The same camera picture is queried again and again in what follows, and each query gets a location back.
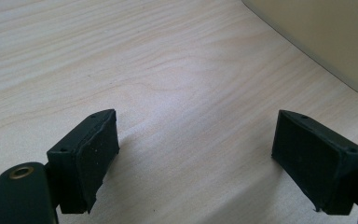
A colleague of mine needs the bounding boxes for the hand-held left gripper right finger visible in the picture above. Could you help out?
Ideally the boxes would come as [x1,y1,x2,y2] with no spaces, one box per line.
[271,109,358,216]

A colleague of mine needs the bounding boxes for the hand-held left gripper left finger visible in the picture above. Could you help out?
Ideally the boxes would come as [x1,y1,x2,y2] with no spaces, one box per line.
[46,108,120,215]

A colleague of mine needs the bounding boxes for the cream trash bin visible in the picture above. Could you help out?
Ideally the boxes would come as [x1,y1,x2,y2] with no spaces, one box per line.
[241,0,358,103]

